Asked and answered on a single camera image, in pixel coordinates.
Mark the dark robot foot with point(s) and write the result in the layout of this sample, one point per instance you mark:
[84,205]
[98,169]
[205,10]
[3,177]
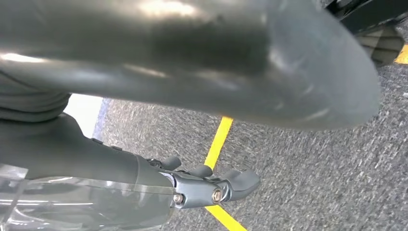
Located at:
[379,44]

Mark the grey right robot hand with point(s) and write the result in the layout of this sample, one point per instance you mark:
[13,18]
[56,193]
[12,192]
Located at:
[191,57]

